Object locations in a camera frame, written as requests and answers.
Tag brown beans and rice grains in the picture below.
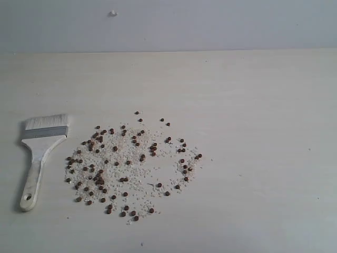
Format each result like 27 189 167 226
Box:
64 111 203 225

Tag white wooden paint brush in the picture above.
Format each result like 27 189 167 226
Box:
19 114 69 212

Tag white wall plug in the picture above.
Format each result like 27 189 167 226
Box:
109 10 118 17

